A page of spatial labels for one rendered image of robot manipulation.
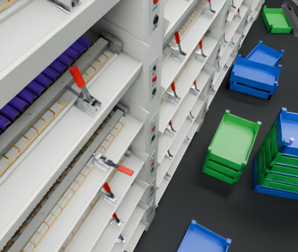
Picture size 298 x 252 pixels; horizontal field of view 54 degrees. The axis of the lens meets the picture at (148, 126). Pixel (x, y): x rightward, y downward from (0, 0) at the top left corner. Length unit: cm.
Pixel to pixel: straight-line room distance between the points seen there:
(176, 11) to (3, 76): 53
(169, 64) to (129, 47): 32
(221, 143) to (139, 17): 119
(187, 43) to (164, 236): 97
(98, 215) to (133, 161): 20
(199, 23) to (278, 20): 196
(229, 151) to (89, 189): 109
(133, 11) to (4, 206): 38
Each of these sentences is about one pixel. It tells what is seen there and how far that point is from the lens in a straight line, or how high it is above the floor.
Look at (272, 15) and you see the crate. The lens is 305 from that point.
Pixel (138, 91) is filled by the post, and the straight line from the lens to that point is 69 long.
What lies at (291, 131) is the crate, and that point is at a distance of 151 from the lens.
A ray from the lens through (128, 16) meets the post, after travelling 58.
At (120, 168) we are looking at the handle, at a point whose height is 92.
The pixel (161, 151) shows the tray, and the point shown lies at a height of 50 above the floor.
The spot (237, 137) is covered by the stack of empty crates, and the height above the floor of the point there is 16.
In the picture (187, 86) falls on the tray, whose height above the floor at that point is 70.
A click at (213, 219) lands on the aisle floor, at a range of 162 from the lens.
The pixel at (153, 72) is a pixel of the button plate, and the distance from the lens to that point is 69.
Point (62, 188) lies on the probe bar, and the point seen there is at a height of 93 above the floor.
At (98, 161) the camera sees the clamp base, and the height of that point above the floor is 92.
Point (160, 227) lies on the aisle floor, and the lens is 157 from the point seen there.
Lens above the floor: 149
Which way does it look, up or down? 52 degrees down
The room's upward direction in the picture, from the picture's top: straight up
